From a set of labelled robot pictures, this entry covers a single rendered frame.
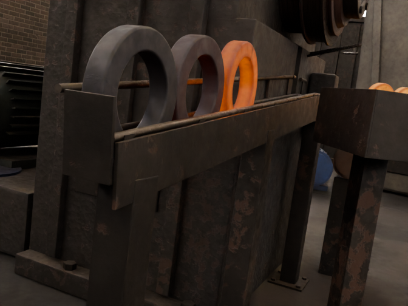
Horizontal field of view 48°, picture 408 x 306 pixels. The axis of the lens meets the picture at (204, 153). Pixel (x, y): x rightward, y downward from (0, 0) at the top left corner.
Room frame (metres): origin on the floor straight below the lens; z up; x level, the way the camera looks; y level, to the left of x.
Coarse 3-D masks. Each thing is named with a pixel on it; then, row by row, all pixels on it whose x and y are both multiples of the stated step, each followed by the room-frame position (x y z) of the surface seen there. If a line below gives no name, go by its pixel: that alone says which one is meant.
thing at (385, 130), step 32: (320, 96) 1.18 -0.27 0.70; (352, 96) 1.02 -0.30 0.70; (384, 96) 0.93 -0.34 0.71; (320, 128) 1.15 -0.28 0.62; (352, 128) 0.99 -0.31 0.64; (384, 128) 0.93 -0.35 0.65; (352, 160) 1.12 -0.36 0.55; (384, 160) 1.07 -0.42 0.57; (352, 192) 1.09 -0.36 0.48; (352, 224) 1.07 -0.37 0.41; (352, 256) 1.06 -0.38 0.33; (352, 288) 1.07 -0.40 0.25
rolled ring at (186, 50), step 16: (176, 48) 0.75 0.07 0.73; (192, 48) 0.75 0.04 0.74; (208, 48) 0.81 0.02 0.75; (176, 64) 0.73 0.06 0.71; (192, 64) 0.76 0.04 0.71; (208, 64) 0.84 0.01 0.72; (208, 80) 0.86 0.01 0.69; (224, 80) 0.88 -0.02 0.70; (208, 96) 0.87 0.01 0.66; (176, 112) 0.73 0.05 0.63; (208, 112) 0.85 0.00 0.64
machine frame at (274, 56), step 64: (64, 0) 1.48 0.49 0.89; (128, 0) 1.35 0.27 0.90; (192, 0) 1.27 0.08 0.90; (256, 0) 1.36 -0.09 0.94; (64, 64) 1.43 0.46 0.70; (128, 64) 1.34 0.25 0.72; (320, 64) 2.00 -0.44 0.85; (64, 192) 1.44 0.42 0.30; (192, 192) 1.27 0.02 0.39; (64, 256) 1.44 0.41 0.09; (192, 256) 1.26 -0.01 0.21
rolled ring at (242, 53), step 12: (228, 48) 0.93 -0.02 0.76; (240, 48) 0.93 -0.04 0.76; (252, 48) 0.99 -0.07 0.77; (228, 60) 0.90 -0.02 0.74; (240, 60) 0.94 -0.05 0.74; (252, 60) 1.00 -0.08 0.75; (228, 72) 0.89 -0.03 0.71; (240, 72) 1.03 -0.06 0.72; (252, 72) 1.02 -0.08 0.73; (228, 84) 0.89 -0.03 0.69; (240, 84) 1.04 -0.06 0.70; (252, 84) 1.03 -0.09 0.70; (228, 96) 0.90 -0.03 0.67; (240, 96) 1.03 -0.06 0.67; (252, 96) 1.03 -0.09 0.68; (228, 108) 0.91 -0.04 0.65
